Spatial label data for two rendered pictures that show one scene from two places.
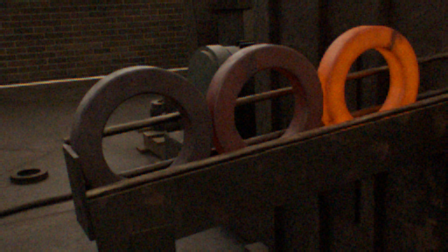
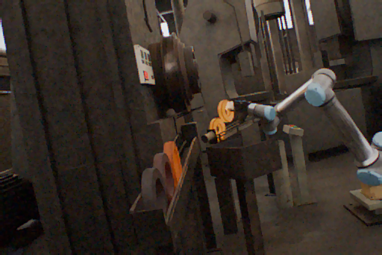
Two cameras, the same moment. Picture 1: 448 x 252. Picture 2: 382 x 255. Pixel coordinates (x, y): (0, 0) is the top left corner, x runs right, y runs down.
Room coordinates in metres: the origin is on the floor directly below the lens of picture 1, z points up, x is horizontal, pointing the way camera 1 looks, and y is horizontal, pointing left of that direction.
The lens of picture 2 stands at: (0.01, 0.89, 0.93)
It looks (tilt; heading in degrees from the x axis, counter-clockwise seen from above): 4 degrees down; 303
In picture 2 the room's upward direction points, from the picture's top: 11 degrees counter-clockwise
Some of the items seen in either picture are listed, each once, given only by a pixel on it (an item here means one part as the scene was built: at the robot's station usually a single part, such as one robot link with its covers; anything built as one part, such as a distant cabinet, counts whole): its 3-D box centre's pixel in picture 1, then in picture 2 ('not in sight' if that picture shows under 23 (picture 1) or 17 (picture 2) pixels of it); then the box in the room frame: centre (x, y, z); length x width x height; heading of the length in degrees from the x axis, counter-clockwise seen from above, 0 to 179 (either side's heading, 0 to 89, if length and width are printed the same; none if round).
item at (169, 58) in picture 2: not in sight; (177, 73); (1.15, -0.87, 1.11); 0.47 x 0.06 x 0.47; 116
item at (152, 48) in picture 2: not in sight; (163, 75); (1.22, -0.84, 1.12); 0.47 x 0.10 x 0.47; 116
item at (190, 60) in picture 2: not in sight; (193, 69); (1.06, -0.92, 1.11); 0.28 x 0.06 x 0.28; 116
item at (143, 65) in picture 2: not in sight; (145, 65); (1.09, -0.52, 1.15); 0.26 x 0.02 x 0.18; 116
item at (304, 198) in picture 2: not in sight; (299, 163); (0.79, -1.81, 0.31); 0.24 x 0.16 x 0.62; 116
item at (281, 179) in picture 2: not in sight; (280, 174); (0.92, -1.70, 0.26); 0.12 x 0.12 x 0.52
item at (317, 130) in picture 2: not in sight; (311, 124); (1.09, -3.64, 0.39); 1.03 x 0.83 x 0.77; 41
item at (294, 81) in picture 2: not in sight; (317, 101); (1.33, -5.36, 0.55); 1.10 x 0.53 x 1.10; 136
